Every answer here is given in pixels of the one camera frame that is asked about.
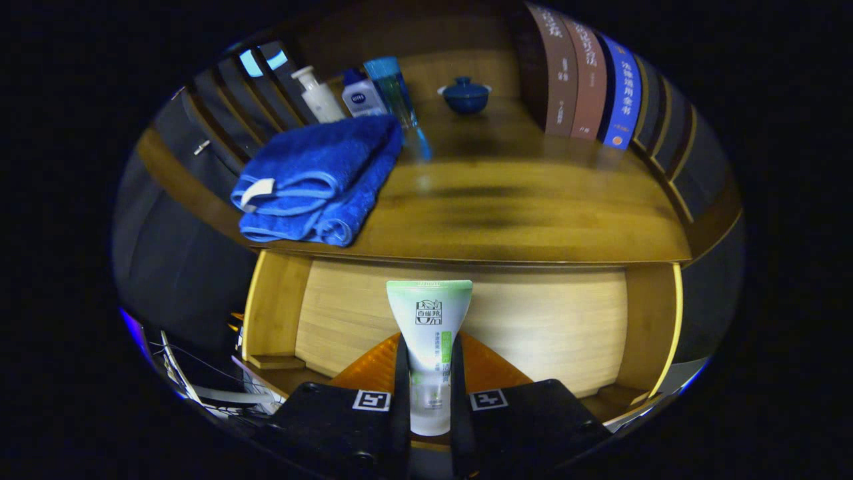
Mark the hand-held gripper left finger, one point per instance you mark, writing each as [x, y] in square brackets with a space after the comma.
[402, 400]

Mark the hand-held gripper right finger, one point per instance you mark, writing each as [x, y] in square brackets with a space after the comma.
[458, 400]

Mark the white and green tube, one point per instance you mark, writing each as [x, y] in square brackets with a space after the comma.
[430, 320]

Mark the wooden drawer with black knob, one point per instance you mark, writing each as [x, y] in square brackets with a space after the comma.
[533, 320]

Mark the wooden countertop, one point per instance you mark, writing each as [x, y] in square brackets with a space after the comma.
[533, 206]

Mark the wooden cabinet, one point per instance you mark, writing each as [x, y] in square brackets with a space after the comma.
[453, 73]

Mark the blue folded towel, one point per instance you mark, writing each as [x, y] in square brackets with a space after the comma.
[313, 160]

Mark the blue lidded teacup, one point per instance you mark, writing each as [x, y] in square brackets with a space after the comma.
[465, 98]

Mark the white bottle with blue cap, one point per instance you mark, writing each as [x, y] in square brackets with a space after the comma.
[360, 100]

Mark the white pump bottle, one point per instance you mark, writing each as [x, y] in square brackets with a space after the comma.
[320, 100]

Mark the teal clear bottle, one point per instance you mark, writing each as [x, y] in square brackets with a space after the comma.
[390, 83]

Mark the small metal clip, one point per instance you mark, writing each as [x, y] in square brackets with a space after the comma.
[201, 146]

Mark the dark brown book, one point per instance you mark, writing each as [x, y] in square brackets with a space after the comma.
[556, 73]

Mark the reddish brown book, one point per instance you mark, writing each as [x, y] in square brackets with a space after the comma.
[590, 83]

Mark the blue book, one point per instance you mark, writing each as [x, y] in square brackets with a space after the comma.
[623, 96]

